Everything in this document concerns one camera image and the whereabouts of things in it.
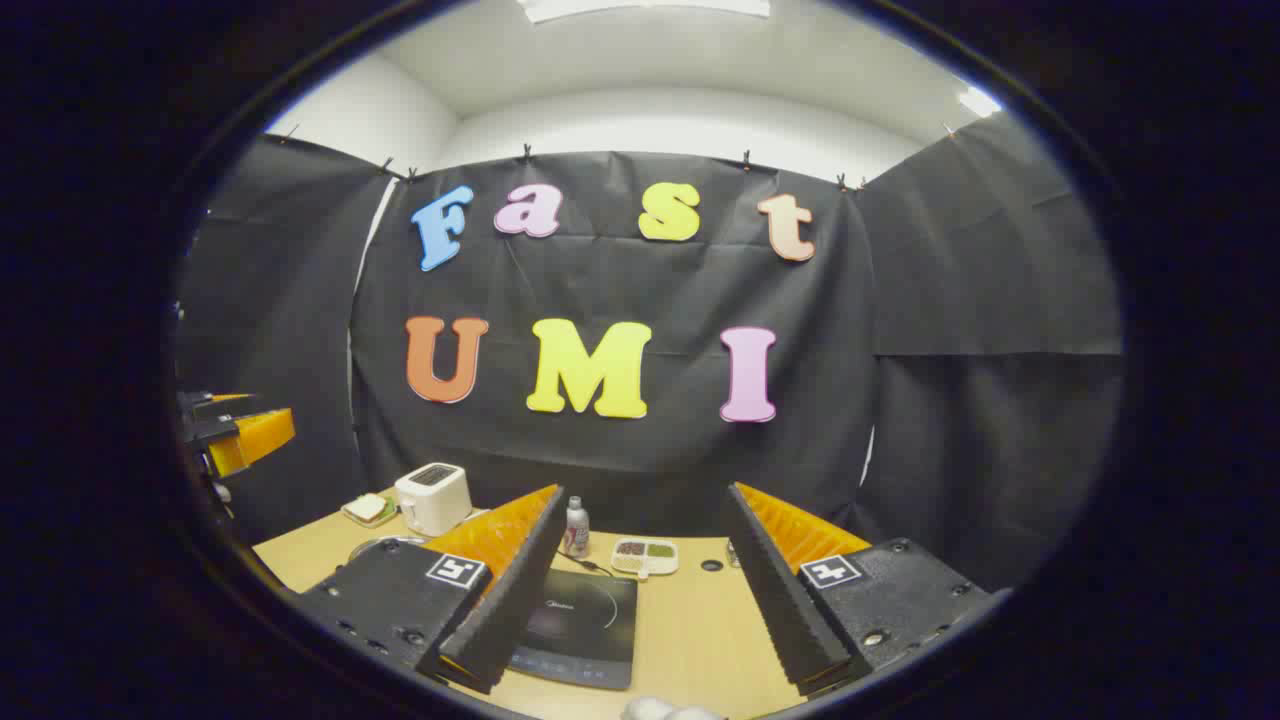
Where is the white toaster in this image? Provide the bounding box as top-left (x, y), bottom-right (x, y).
top-left (394, 462), bottom-right (473, 538)

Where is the row of black cloth clips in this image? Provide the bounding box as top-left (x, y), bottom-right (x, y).
top-left (280, 120), bottom-right (956, 191)

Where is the black induction cooktop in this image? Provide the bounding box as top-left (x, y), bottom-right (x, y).
top-left (508, 568), bottom-right (639, 691)

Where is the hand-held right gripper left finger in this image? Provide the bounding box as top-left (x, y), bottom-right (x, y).
top-left (297, 484), bottom-right (568, 695)

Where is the sandwich on green plate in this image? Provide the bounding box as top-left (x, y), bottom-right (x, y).
top-left (341, 491), bottom-right (399, 528)

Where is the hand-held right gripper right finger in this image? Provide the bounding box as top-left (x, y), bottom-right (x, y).
top-left (722, 482), bottom-right (993, 698)

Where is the white divided dish of beans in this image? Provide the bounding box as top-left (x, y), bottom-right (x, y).
top-left (610, 537), bottom-right (680, 581)

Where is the steel pot with black handles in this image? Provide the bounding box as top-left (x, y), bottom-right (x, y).
top-left (348, 536), bottom-right (431, 563)

